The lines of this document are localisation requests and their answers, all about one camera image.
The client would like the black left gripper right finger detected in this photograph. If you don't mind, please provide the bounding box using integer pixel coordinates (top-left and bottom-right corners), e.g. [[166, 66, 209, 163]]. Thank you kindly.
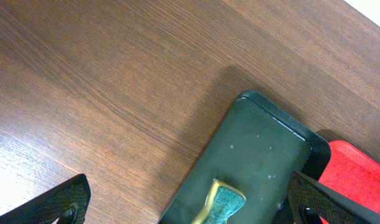
[[287, 172, 380, 224]]

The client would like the red plastic tray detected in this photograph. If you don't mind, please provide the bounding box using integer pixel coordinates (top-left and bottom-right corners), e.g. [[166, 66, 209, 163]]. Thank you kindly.
[[319, 140, 380, 214]]

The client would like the yellow green sponge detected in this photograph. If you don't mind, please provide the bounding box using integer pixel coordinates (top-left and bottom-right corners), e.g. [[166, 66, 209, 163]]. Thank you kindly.
[[192, 179, 246, 224]]

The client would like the black plastic tray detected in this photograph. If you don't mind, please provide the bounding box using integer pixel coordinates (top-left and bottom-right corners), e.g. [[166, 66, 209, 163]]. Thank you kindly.
[[159, 90, 331, 223]]

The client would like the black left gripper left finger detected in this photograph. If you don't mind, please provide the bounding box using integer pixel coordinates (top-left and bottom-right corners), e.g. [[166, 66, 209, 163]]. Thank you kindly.
[[0, 174, 91, 224]]

